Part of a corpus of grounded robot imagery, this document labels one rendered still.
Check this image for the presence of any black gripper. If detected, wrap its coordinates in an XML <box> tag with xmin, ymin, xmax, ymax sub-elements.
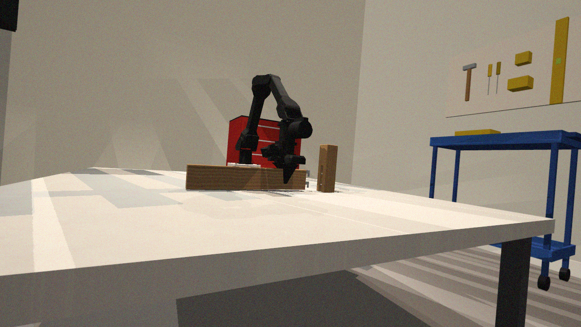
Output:
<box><xmin>267</xmin><ymin>138</ymin><xmax>306</xmax><ymax>184</ymax></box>

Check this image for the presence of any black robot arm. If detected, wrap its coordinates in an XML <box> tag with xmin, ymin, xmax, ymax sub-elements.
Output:
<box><xmin>235</xmin><ymin>74</ymin><xmax>313</xmax><ymax>164</ymax></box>

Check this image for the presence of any wooden bed post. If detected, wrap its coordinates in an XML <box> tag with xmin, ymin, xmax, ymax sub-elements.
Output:
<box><xmin>316</xmin><ymin>144</ymin><xmax>338</xmax><ymax>193</ymax></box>

